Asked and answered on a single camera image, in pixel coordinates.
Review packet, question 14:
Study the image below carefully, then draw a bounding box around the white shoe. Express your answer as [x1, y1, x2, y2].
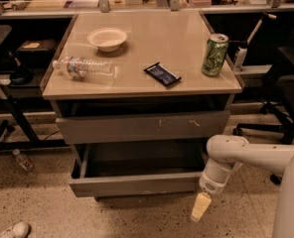
[0, 222, 31, 238]

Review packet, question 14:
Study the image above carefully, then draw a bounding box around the black office chair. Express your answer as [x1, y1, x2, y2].
[232, 0, 294, 185]

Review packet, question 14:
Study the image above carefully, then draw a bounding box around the green soda can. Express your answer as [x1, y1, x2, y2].
[202, 34, 228, 76]

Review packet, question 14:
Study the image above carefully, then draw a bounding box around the grey top drawer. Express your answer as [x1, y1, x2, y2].
[57, 110, 229, 144]

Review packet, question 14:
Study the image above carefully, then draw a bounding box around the grey drawer cabinet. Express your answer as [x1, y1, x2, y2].
[39, 9, 245, 201]

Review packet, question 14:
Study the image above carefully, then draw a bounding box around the black box on shelf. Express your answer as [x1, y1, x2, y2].
[16, 39, 57, 60]

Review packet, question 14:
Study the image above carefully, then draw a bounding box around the blue snack bar wrapper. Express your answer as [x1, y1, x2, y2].
[144, 62, 182, 87]

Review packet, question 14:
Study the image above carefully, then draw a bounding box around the clear plastic water bottle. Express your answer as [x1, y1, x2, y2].
[53, 56, 115, 81]

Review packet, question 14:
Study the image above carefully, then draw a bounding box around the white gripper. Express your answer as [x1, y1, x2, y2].
[191, 172, 225, 222]

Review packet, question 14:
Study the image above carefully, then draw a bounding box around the grey drawer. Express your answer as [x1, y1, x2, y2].
[70, 140, 205, 198]
[57, 110, 229, 144]

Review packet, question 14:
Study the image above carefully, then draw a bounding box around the white paper bowl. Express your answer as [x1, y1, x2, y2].
[87, 28, 127, 53]

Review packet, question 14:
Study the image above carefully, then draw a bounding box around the water bottle on floor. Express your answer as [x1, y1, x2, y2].
[12, 149, 34, 172]

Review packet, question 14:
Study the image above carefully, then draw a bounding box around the white handheld tool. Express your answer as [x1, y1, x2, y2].
[232, 13, 276, 72]

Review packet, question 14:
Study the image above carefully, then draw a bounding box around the black folding stand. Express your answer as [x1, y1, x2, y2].
[0, 24, 71, 177]

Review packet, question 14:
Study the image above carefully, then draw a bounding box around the black desk lamp base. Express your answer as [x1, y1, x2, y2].
[8, 51, 33, 85]

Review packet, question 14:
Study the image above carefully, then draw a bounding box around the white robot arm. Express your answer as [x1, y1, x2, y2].
[191, 135, 294, 238]

